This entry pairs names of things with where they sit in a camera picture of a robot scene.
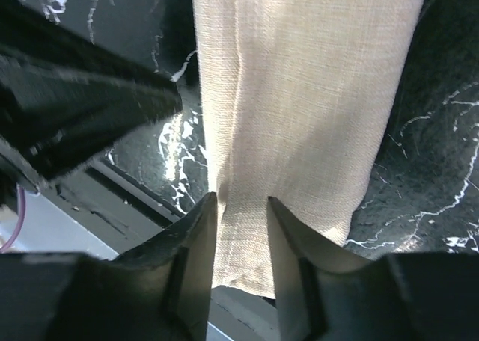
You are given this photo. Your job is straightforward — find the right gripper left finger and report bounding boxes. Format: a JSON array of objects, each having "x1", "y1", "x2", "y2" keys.
[{"x1": 114, "y1": 192, "x2": 217, "y2": 340}]

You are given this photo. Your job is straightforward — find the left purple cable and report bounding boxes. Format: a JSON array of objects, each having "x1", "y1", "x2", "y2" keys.
[{"x1": 0, "y1": 187, "x2": 28, "y2": 253}]

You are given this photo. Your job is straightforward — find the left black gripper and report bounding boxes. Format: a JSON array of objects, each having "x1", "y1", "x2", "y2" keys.
[{"x1": 1, "y1": 0, "x2": 182, "y2": 191}]

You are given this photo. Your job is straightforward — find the beige cloth napkin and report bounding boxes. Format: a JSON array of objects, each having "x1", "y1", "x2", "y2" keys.
[{"x1": 192, "y1": 0, "x2": 424, "y2": 298}]

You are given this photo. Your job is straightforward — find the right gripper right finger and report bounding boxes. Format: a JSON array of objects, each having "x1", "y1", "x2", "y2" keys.
[{"x1": 266, "y1": 197, "x2": 378, "y2": 340}]

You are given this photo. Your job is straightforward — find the black marbled table mat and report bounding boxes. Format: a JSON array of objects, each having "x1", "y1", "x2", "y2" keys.
[{"x1": 18, "y1": 0, "x2": 478, "y2": 258}]

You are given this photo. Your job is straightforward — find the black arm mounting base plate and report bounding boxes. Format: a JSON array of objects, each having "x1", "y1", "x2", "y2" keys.
[{"x1": 55, "y1": 157, "x2": 280, "y2": 341}]

